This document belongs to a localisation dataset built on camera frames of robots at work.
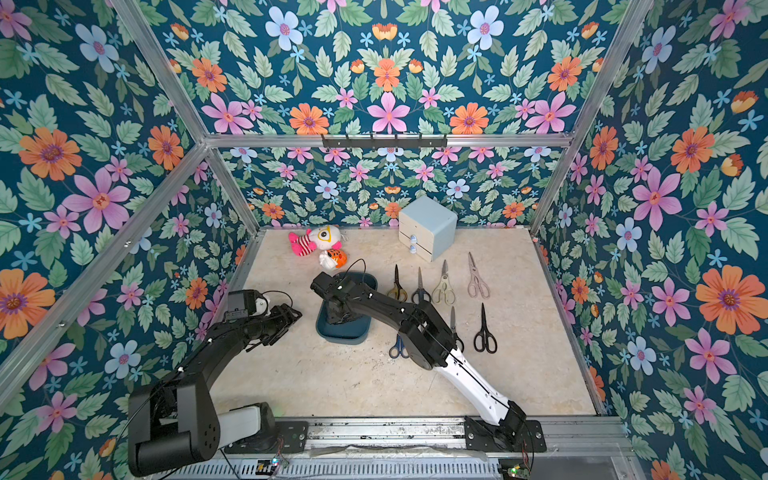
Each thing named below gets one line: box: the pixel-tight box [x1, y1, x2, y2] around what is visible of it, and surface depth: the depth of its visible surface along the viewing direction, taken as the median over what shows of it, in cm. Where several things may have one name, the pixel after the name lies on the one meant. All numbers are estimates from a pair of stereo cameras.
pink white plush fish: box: [288, 224, 348, 257], surface depth 110 cm
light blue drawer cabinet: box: [398, 196, 458, 263], surface depth 107 cm
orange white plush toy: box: [319, 249, 348, 270], surface depth 107 cm
